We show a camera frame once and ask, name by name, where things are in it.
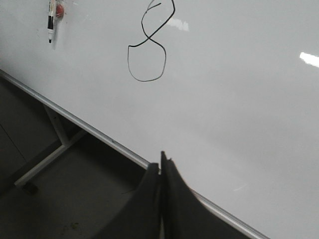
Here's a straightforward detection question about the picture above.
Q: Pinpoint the black whiteboard marker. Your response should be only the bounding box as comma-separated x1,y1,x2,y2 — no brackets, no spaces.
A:
47,0,56,43

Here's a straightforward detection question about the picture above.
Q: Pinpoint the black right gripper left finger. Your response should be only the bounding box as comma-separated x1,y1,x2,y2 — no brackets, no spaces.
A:
93,163,161,239

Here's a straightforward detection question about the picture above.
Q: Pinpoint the white whiteboard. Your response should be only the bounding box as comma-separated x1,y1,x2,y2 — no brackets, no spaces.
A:
0,0,319,239

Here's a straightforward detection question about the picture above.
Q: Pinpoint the white whiteboard stand leg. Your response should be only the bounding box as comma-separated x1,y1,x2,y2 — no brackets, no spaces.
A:
14,106,87,191

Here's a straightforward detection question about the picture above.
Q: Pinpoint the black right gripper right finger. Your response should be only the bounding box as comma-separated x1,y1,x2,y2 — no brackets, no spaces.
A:
160,151,246,239

